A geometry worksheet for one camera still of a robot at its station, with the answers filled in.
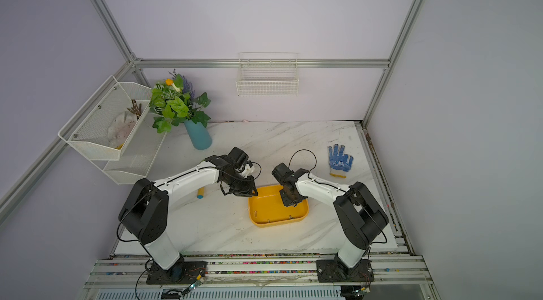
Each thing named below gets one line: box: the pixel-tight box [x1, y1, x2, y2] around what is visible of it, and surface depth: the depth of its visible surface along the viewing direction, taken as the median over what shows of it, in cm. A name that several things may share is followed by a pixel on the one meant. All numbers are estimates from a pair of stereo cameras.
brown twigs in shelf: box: [126, 99, 143, 121], surface depth 84 cm
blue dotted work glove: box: [328, 143, 355, 179], surface depth 106 cm
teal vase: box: [183, 119, 213, 150], surface depth 112 cm
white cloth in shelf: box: [107, 110, 138, 149], surface depth 79 cm
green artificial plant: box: [149, 68, 212, 134], surface depth 85 cm
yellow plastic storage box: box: [248, 183, 310, 228], surface depth 89 cm
